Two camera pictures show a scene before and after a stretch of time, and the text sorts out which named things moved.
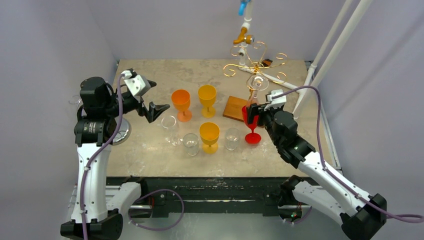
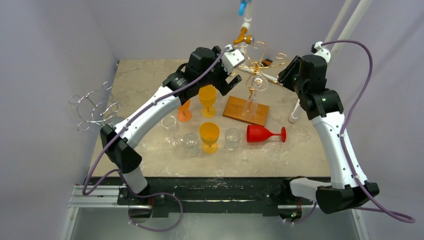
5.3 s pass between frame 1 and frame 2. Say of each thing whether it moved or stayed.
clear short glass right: stayed
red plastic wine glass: moved
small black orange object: stayed
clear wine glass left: stayed
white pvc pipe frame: stayed
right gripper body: moved
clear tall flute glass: stayed
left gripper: moved
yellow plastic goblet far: stayed
